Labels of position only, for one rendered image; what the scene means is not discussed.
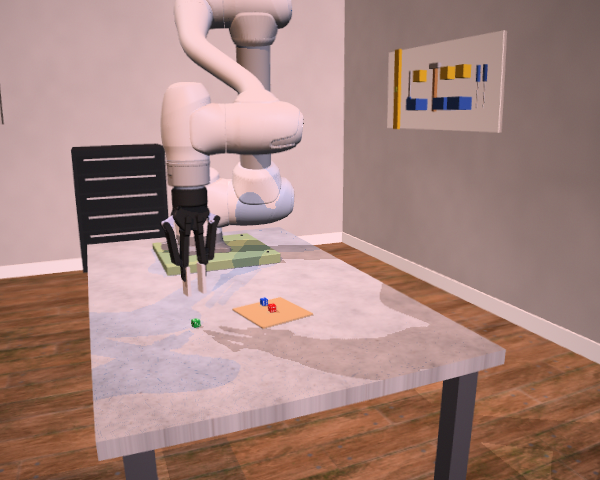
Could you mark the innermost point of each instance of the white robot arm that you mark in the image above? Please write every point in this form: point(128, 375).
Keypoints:
point(257, 123)

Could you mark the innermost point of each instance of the orange flat mat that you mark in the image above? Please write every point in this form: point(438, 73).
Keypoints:
point(285, 312)

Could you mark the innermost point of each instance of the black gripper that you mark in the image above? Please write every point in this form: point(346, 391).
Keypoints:
point(191, 211)

